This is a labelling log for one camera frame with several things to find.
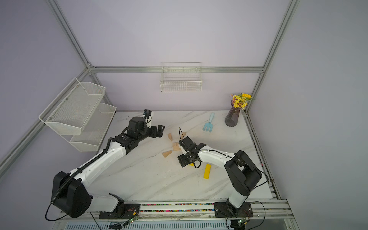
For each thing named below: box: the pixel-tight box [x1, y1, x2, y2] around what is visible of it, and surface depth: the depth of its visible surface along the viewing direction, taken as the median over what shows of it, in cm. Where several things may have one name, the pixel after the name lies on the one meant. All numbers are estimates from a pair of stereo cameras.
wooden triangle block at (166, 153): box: [161, 150, 173, 158], surface depth 97 cm
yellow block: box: [203, 163, 212, 180], surface depth 88 cm
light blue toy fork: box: [202, 112, 215, 133], surface depth 113 cm
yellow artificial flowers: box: [230, 92, 256, 111], surface depth 95 cm
